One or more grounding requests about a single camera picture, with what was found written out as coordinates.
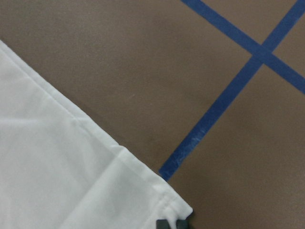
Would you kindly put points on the white long-sleeve printed shirt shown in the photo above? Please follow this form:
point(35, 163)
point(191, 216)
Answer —
point(60, 170)

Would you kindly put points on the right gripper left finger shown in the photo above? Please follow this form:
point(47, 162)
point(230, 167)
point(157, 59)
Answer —
point(162, 224)

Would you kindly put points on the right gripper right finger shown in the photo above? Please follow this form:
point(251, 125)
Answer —
point(182, 224)

